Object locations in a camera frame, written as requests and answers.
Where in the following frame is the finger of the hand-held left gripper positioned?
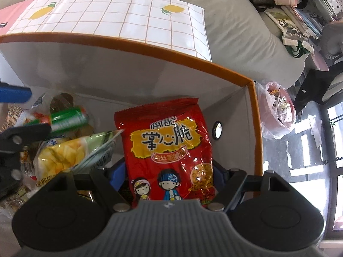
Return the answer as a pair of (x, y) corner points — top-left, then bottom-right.
(0, 81), (33, 104)
(0, 124), (52, 199)

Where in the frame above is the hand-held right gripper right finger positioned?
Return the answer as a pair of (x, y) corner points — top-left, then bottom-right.
(208, 163), (290, 212)

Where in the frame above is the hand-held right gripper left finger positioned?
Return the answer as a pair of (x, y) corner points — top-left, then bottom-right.
(50, 163), (132, 212)

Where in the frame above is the yellow chips packet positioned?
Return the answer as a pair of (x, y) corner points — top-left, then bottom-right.
(35, 129), (125, 183)

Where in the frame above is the red noodle snack packet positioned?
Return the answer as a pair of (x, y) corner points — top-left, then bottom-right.
(114, 97), (218, 207)

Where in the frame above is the clear packet with green stripe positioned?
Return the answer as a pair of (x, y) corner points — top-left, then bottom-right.
(33, 106), (89, 133)

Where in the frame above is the orange storage box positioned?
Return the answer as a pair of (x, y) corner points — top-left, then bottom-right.
(0, 31), (263, 201)

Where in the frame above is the pink plastic bag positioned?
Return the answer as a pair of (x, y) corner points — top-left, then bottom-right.
(255, 81), (297, 140)

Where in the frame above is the grey sofa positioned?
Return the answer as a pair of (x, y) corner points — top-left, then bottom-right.
(0, 0), (306, 89)

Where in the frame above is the white printed tote bag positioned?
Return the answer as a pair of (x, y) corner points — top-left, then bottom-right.
(265, 7), (314, 58)

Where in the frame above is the black window frame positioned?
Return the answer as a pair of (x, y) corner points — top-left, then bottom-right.
(320, 100), (343, 232)

